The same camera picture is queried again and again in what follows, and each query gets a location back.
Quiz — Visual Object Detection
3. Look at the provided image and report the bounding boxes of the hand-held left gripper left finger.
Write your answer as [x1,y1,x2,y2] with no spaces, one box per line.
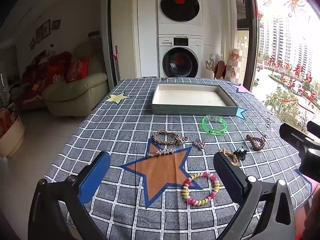
[28,151,111,240]

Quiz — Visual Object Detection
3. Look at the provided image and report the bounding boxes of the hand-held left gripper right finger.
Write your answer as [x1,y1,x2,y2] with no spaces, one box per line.
[213,152,297,240]

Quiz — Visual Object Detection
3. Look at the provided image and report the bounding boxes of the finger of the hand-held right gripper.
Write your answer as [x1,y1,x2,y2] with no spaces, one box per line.
[307,121,320,137]
[279,123,310,153]

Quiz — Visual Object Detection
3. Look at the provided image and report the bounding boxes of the gold beaded hair tie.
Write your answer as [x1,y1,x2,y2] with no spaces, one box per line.
[219,149,238,166]

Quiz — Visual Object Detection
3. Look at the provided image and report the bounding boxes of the black claw hair clip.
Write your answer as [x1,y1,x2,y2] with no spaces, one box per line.
[233,148,249,160]

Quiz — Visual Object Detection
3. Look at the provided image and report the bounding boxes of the brown spiral hair tie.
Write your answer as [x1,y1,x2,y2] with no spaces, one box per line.
[246,134,267,152]

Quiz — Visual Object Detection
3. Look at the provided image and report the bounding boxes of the pink yellow spiral hair tie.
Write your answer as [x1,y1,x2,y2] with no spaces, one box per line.
[182,171,220,205]

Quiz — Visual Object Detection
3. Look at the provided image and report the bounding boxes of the green translucent bangle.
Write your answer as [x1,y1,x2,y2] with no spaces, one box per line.
[201,115,228,133]

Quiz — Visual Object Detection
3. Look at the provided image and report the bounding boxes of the star hair clip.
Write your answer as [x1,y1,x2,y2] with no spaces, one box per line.
[147,148,176,158]

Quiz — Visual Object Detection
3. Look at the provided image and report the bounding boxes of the brown braided bracelet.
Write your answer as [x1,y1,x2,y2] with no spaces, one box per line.
[152,130,182,145]

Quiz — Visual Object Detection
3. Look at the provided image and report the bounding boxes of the shallow grey-green box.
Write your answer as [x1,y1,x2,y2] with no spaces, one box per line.
[152,83,239,117]

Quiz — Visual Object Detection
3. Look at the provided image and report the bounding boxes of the person's right forearm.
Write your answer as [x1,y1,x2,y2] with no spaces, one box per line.
[306,186,320,233]

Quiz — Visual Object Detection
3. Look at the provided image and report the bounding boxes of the grey checked star tablecloth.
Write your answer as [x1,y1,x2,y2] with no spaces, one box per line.
[44,77,315,240]

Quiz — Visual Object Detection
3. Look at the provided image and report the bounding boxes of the red lettering window decal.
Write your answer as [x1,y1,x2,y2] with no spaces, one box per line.
[266,55,315,115]

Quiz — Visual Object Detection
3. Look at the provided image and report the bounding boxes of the cream sofa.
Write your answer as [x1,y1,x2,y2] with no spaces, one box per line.
[15,40,109,117]

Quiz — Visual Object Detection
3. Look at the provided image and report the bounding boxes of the pink checked bag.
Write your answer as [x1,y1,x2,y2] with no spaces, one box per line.
[226,48,243,82]

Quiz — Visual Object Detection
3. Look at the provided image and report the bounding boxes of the white basket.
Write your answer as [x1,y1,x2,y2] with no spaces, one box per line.
[0,107,25,158]

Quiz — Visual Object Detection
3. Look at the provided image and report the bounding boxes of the brown wooden ornament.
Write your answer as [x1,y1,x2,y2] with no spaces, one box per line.
[214,60,227,79]

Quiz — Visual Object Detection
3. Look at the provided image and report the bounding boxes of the white figurine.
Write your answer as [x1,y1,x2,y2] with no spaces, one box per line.
[205,53,217,70]

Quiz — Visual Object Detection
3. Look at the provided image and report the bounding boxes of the red patterned cushion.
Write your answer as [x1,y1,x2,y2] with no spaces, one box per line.
[65,57,90,83]

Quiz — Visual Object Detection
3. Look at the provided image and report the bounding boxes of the red blanket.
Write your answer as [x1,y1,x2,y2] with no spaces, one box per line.
[15,51,73,105]

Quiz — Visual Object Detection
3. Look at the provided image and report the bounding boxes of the white washing machine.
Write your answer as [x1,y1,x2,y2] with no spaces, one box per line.
[157,34,204,78]

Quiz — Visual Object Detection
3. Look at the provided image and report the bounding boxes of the white cabinet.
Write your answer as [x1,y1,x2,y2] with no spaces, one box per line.
[110,0,238,80]

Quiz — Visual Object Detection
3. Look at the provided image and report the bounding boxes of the white dryer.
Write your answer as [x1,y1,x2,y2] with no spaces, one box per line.
[155,0,202,36]

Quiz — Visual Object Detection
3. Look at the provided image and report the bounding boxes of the large picture frame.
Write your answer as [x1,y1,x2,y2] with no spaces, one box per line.
[36,20,51,43]

